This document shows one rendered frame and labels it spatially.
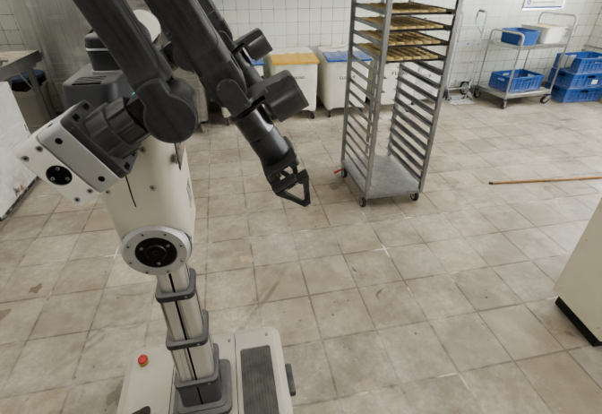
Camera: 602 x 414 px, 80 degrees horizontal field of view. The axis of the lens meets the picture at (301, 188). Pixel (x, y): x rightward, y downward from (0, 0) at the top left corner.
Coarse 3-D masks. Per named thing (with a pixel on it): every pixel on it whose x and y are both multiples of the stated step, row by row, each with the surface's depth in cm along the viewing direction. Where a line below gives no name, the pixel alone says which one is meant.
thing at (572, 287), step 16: (592, 224) 176; (592, 240) 176; (576, 256) 186; (592, 256) 177; (576, 272) 187; (592, 272) 177; (560, 288) 197; (576, 288) 187; (592, 288) 178; (560, 304) 202; (576, 304) 188; (592, 304) 178; (576, 320) 192; (592, 320) 178; (592, 336) 182
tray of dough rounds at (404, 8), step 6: (378, 6) 236; (384, 6) 237; (396, 6) 235; (402, 6) 237; (408, 6) 235; (414, 6) 236; (420, 6) 238; (426, 6) 235; (396, 12) 212; (402, 12) 214; (408, 12) 220; (414, 12) 215; (420, 12) 217; (426, 12) 216; (432, 12) 215; (438, 12) 216; (444, 12) 216; (450, 12) 217
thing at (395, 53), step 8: (368, 48) 255; (376, 48) 256; (392, 48) 258; (400, 48) 254; (408, 48) 253; (416, 48) 253; (392, 56) 232; (400, 56) 234; (408, 56) 231; (416, 56) 231; (424, 56) 231; (432, 56) 232
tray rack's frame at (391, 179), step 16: (352, 0) 257; (352, 16) 262; (352, 32) 268; (352, 48) 274; (368, 128) 316; (384, 160) 324; (352, 176) 300; (384, 176) 300; (400, 176) 300; (384, 192) 279; (400, 192) 279; (416, 192) 283
